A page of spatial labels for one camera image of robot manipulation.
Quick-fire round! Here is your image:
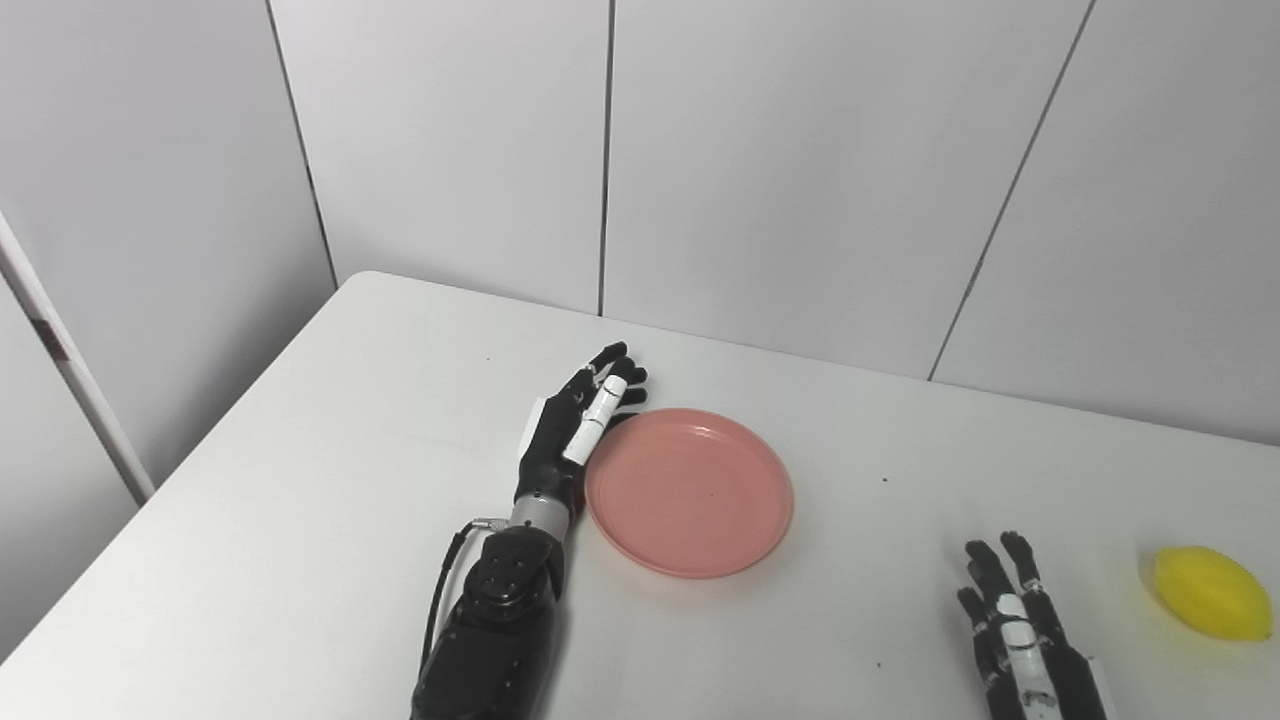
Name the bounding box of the pink round plate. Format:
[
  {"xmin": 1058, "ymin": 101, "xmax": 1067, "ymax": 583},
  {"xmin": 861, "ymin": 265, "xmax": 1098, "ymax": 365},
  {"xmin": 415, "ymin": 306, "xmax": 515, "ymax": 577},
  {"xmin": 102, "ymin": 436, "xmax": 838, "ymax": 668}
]
[{"xmin": 585, "ymin": 407, "xmax": 796, "ymax": 580}]

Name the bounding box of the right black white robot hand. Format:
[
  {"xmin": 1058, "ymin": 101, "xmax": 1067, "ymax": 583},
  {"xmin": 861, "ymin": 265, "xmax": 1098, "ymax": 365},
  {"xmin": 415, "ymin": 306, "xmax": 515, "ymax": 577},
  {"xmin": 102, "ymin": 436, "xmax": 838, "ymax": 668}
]
[{"xmin": 955, "ymin": 531, "xmax": 1111, "ymax": 720}]

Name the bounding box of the yellow lemon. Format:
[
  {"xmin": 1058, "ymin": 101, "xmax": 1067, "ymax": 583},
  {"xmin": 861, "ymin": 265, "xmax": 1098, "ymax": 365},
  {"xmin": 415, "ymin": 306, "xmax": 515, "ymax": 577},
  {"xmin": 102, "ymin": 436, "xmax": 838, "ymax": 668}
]
[{"xmin": 1153, "ymin": 545, "xmax": 1275, "ymax": 642}]

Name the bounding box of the white metal post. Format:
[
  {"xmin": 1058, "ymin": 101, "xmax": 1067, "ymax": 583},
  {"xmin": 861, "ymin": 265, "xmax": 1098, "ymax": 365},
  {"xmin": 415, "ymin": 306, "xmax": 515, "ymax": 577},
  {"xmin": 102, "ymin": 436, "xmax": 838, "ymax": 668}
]
[{"xmin": 0, "ymin": 215, "xmax": 156, "ymax": 504}]

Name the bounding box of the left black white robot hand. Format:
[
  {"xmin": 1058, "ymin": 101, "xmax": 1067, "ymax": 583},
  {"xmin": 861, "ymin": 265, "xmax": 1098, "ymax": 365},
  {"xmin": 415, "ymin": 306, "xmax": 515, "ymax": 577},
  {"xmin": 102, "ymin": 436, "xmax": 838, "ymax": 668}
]
[{"xmin": 513, "ymin": 342, "xmax": 649, "ymax": 506}]

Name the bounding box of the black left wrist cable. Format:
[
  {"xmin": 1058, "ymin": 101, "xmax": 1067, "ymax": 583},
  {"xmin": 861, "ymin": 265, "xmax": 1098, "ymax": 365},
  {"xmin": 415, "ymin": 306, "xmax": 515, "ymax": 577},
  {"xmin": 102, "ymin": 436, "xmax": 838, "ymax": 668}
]
[{"xmin": 420, "ymin": 516, "xmax": 511, "ymax": 681}]

